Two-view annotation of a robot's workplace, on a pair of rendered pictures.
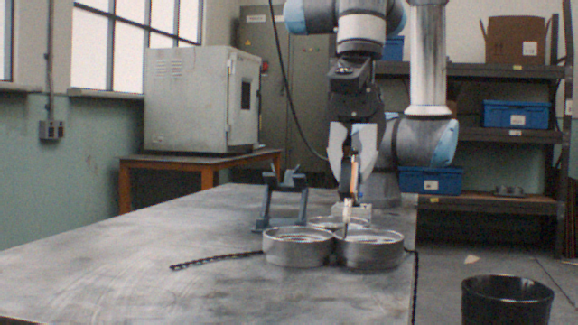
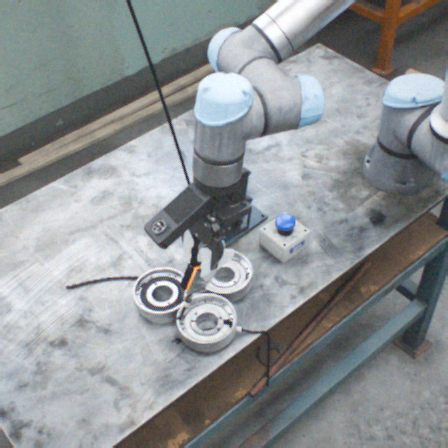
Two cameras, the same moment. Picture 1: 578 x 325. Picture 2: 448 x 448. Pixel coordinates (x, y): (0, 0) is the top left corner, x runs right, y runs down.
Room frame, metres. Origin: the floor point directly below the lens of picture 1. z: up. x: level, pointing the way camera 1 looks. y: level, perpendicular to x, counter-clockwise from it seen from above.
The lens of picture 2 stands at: (0.26, -0.56, 1.79)
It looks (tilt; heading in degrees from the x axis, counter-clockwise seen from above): 47 degrees down; 37
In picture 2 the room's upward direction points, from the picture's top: 2 degrees counter-clockwise
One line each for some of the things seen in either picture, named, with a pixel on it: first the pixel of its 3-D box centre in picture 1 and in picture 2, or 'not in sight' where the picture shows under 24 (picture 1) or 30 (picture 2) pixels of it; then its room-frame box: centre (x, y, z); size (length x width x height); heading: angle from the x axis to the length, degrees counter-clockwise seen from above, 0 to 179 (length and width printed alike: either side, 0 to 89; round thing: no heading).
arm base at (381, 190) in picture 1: (373, 184); (401, 154); (1.35, -0.22, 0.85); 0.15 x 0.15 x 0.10
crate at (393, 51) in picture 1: (372, 51); not in sight; (4.44, -0.70, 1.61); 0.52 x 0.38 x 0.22; 79
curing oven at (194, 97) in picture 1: (209, 103); not in sight; (3.39, 0.50, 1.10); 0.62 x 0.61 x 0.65; 166
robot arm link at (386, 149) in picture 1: (377, 138); (413, 111); (1.34, -0.23, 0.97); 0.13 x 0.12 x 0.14; 63
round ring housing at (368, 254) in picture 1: (368, 248); (207, 324); (0.77, -0.12, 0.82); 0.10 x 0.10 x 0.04
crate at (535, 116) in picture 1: (512, 116); not in sight; (4.15, -1.83, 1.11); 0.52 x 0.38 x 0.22; 76
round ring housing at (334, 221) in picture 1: (338, 233); (224, 277); (0.87, -0.09, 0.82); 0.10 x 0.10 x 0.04
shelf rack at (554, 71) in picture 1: (445, 126); not in sight; (4.29, -1.30, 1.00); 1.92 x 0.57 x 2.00; 76
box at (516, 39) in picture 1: (513, 43); not in sight; (4.13, -1.81, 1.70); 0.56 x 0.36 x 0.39; 71
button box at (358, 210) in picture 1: (352, 215); (286, 235); (1.02, -0.13, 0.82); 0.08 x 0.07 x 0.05; 166
